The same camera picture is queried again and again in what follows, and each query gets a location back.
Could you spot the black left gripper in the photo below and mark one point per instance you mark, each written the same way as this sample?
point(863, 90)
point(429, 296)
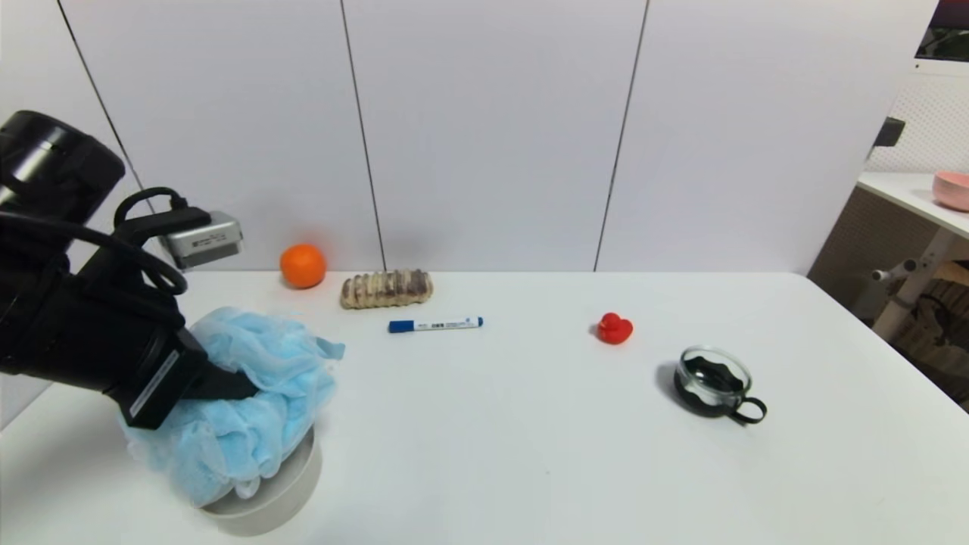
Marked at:
point(160, 386)

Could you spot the blue mesh bath loofah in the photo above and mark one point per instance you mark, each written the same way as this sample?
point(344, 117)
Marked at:
point(280, 371)

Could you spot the beige round bowl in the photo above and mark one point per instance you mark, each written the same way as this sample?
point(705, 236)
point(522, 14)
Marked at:
point(291, 484)

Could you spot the pink bowl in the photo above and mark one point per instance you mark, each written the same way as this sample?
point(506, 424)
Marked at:
point(952, 191)

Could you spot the orange fruit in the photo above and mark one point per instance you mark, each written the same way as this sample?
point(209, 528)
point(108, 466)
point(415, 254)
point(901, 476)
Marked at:
point(303, 266)

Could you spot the striped brown bread loaf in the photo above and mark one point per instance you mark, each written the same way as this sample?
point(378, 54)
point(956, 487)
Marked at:
point(386, 289)

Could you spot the blue white marker pen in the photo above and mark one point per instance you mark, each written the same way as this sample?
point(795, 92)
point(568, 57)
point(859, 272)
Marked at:
point(443, 325)

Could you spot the red rubber duck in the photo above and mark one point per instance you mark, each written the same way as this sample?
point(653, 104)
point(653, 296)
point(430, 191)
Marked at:
point(614, 331)

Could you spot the glass cup with black holder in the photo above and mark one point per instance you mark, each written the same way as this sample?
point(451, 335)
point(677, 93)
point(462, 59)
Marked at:
point(708, 386)

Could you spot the black clamp on pegboard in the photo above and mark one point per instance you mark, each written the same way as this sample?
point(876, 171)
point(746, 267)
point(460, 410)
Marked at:
point(886, 133)

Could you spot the white side desk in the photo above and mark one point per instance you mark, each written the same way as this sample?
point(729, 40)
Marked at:
point(912, 198)

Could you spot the white pegboard panel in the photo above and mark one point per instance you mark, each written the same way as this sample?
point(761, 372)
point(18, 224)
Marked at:
point(927, 121)

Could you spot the dark monitor screen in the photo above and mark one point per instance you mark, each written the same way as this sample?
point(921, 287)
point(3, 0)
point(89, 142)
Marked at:
point(946, 34)

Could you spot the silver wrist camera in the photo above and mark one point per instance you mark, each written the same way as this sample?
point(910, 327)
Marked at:
point(204, 238)

